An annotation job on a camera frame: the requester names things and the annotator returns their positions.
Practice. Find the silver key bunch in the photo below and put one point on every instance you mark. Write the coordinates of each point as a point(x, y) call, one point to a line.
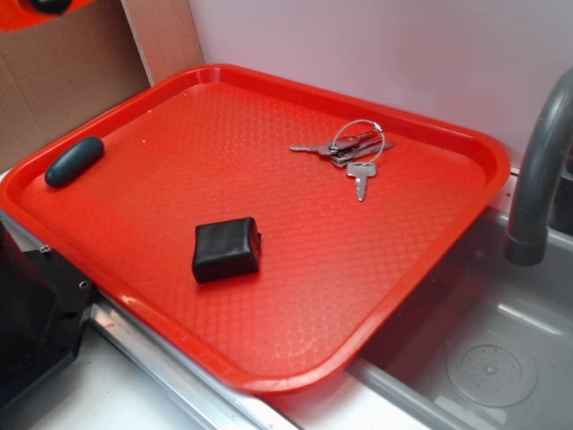
point(348, 148)

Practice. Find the silver single key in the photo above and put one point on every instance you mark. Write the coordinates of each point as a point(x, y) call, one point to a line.
point(361, 172)

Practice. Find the metal counter edge rail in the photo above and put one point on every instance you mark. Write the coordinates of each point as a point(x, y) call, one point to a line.
point(125, 378)

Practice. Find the brown cardboard panel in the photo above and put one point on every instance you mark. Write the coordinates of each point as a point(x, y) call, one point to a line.
point(58, 75)

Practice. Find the black leather wallet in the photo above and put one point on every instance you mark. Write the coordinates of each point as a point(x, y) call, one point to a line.
point(226, 249)

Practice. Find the orange toy carrot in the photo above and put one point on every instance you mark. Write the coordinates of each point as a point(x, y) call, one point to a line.
point(17, 14)

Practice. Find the grey faucet spout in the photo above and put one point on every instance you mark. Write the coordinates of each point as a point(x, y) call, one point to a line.
point(543, 195)

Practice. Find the dark green oblong toy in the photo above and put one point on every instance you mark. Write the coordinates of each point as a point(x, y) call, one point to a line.
point(74, 161)

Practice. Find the red plastic tray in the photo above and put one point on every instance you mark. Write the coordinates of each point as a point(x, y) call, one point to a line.
point(212, 144)

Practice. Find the grey plastic sink basin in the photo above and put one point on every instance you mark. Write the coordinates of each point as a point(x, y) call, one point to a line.
point(473, 294)

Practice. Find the sink drain cover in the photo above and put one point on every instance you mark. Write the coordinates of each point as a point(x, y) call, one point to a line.
point(491, 374)

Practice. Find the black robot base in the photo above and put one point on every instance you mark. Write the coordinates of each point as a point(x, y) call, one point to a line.
point(45, 304)

